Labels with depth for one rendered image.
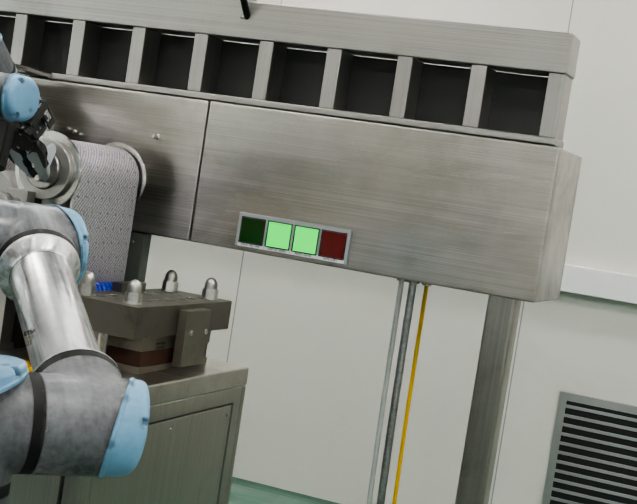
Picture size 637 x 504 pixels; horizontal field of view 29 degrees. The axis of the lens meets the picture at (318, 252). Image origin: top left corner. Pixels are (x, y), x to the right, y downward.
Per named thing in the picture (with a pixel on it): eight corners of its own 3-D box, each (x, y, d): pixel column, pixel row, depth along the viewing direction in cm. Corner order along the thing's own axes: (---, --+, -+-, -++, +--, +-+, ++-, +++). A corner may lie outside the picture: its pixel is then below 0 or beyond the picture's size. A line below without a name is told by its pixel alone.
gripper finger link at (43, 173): (70, 164, 238) (51, 129, 231) (55, 186, 234) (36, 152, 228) (56, 162, 239) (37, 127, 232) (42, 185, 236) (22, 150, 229)
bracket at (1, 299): (-29, 346, 236) (-6, 185, 235) (-8, 344, 242) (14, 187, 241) (-7, 351, 235) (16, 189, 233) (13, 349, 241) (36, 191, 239)
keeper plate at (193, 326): (171, 365, 243) (179, 309, 243) (194, 361, 253) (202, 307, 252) (182, 368, 243) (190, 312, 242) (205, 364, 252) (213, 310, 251)
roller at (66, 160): (15, 195, 241) (21, 136, 240) (87, 201, 265) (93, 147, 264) (66, 202, 237) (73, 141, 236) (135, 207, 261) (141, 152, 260)
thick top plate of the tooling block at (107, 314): (58, 324, 234) (63, 292, 233) (161, 315, 271) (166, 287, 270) (133, 340, 228) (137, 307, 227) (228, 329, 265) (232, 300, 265)
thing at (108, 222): (57, 291, 239) (71, 196, 238) (120, 289, 261) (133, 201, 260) (59, 292, 239) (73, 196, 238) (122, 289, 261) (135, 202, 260)
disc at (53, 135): (11, 203, 243) (19, 127, 242) (12, 203, 243) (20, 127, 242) (76, 212, 237) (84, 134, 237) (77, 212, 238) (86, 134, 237)
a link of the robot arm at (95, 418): (16, 498, 140) (-38, 251, 184) (143, 501, 147) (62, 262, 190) (40, 412, 135) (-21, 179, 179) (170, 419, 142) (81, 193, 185)
